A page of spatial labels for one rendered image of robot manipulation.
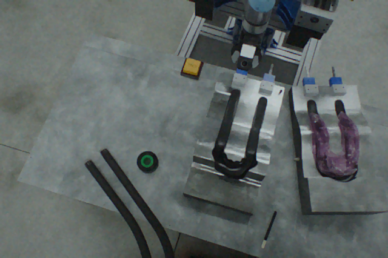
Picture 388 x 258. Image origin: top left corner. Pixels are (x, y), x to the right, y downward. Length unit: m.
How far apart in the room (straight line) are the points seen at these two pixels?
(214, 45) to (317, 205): 1.33
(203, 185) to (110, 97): 0.54
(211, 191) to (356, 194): 0.49
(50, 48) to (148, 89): 1.37
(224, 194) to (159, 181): 0.25
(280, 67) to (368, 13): 0.97
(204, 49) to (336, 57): 0.97
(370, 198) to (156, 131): 0.81
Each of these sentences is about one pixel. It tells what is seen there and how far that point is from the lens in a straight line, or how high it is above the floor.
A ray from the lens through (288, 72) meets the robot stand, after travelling 2.21.
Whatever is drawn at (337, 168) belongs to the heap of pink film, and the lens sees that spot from 1.31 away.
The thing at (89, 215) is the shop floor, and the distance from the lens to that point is 2.17.
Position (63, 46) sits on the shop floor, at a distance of 2.65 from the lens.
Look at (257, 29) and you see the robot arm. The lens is 1.04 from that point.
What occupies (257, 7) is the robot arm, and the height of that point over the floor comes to 1.33.
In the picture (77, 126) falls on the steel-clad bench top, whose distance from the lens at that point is 1.43.
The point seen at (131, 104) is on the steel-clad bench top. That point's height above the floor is 0.80.
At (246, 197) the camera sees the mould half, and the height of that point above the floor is 0.86.
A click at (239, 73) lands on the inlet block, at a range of 1.34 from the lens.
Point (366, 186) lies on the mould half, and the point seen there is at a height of 0.91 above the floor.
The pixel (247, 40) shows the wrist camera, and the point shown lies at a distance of 1.09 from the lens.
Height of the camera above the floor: 2.07
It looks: 70 degrees down
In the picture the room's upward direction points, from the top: 1 degrees counter-clockwise
